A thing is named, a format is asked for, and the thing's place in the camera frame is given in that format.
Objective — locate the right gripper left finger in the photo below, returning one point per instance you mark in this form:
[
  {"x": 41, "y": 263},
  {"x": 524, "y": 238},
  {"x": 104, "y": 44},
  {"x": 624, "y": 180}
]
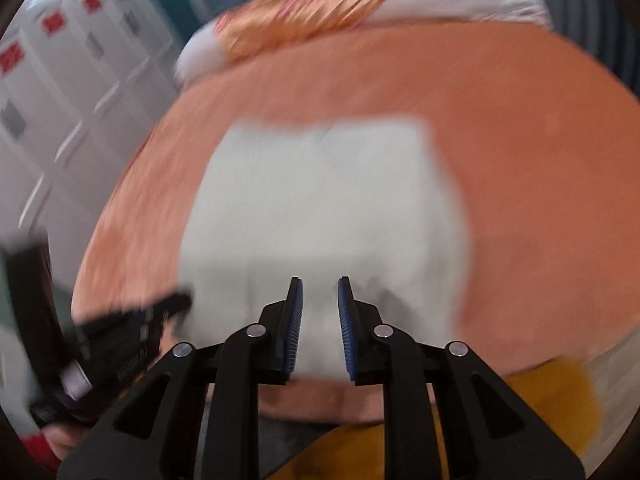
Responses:
[{"x": 195, "y": 415}]

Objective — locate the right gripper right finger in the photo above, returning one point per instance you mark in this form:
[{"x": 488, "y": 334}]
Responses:
[{"x": 447, "y": 414}]

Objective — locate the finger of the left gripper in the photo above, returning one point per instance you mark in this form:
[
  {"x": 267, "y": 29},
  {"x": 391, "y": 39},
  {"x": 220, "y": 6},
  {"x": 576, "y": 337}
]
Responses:
[{"x": 165, "y": 304}]

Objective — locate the cream knit cardigan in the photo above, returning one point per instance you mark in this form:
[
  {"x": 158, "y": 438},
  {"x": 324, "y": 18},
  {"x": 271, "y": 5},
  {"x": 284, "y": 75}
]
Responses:
[{"x": 363, "y": 199}]

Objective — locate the red sleeve forearm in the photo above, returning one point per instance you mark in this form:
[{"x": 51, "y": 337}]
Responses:
[{"x": 41, "y": 452}]

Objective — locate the person left hand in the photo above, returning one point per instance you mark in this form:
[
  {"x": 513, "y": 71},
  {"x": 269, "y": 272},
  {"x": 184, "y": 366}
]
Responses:
[{"x": 62, "y": 439}]

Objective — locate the mustard yellow bed sheet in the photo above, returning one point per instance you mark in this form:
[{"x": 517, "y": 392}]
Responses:
[{"x": 559, "y": 391}]

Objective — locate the white panelled wardrobe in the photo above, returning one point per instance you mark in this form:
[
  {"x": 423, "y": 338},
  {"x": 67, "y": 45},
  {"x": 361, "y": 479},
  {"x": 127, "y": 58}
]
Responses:
[{"x": 83, "y": 82}]

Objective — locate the orange floral satin pillow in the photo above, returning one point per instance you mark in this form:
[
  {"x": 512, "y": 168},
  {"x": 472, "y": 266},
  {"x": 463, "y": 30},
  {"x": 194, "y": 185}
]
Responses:
[{"x": 260, "y": 25}]

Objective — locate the white pink pillow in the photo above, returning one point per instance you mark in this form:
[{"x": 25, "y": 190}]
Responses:
[{"x": 204, "y": 54}]

